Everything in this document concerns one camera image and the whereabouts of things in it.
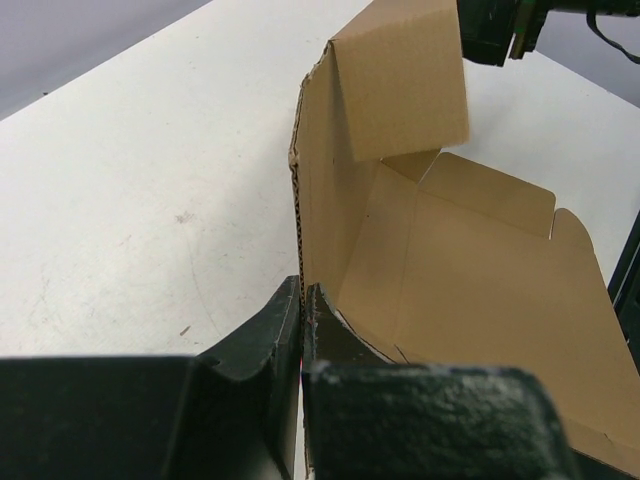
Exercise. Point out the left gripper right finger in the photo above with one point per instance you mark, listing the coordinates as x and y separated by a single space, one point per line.
367 417

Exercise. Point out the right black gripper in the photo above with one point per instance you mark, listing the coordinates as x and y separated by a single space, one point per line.
493 31

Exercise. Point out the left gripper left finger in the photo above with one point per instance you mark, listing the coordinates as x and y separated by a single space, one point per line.
229 412

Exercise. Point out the brown cardboard box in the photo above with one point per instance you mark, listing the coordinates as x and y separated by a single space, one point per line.
434 258

